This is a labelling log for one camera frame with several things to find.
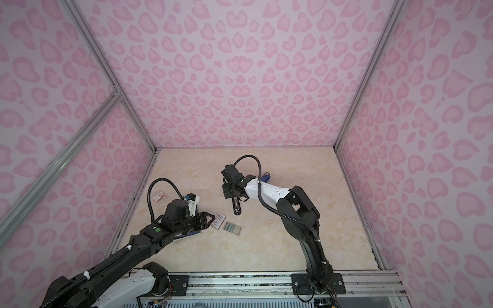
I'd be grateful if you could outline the aluminium diagonal frame bar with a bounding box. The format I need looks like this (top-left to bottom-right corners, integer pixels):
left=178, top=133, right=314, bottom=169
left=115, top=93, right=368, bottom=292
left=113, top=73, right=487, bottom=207
left=1, top=91, right=121, bottom=247

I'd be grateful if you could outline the small red white staple box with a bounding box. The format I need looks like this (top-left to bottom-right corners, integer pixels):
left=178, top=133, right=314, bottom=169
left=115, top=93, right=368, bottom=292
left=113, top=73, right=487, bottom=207
left=152, top=191, right=166, bottom=202

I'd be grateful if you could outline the aluminium corner frame post right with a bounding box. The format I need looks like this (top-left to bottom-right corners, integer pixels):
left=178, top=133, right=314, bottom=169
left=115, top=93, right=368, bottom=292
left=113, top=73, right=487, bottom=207
left=333, top=0, right=408, bottom=153

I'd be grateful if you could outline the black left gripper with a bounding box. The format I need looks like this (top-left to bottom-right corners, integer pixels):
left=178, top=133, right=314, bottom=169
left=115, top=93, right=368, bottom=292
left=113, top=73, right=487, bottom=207
left=175, top=210, right=216, bottom=236

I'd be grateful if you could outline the aluminium corner frame post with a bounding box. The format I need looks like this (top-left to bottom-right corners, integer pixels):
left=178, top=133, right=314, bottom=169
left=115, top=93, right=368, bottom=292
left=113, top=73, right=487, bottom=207
left=333, top=0, right=408, bottom=153
left=60, top=0, right=158, bottom=153

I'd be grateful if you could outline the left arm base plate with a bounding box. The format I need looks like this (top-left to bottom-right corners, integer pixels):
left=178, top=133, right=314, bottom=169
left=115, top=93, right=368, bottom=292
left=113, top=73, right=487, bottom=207
left=151, top=275, right=189, bottom=296

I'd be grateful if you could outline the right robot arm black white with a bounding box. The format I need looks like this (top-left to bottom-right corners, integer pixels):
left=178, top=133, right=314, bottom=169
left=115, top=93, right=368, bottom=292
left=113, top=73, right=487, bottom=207
left=222, top=164, right=331, bottom=293

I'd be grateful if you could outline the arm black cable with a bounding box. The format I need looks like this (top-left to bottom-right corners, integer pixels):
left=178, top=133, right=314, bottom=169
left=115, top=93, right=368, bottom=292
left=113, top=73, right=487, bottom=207
left=38, top=177, right=185, bottom=308
left=232, top=155, right=342, bottom=308

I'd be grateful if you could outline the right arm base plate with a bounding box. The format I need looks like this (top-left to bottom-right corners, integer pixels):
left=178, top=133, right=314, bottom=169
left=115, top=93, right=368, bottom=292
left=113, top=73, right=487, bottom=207
left=290, top=273, right=347, bottom=295

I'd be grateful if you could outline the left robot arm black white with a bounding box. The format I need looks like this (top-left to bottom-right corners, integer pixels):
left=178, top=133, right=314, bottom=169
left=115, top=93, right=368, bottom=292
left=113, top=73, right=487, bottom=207
left=42, top=207, right=215, bottom=307

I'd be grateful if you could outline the aluminium front rail frame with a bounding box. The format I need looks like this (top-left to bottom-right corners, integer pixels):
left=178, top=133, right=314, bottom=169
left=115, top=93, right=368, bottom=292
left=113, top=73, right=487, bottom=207
left=71, top=269, right=411, bottom=308

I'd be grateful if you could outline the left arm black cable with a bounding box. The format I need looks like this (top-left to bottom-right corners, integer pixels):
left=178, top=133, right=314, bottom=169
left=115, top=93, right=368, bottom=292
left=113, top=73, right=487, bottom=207
left=38, top=177, right=185, bottom=308

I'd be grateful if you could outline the blue notebook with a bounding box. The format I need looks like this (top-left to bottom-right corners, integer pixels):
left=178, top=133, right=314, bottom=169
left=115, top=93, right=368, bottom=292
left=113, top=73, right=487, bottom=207
left=175, top=230, right=202, bottom=239

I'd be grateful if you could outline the blue stapler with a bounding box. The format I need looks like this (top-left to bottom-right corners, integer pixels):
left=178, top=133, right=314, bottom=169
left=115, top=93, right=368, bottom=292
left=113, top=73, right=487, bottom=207
left=261, top=172, right=271, bottom=183

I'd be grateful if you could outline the aluminium corner frame post left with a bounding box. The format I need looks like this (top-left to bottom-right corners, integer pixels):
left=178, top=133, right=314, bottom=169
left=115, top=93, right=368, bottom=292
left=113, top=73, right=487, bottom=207
left=60, top=0, right=158, bottom=153

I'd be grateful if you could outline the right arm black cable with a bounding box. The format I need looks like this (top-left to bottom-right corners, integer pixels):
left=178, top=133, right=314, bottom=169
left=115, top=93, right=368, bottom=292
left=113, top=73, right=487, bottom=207
left=232, top=155, right=342, bottom=308

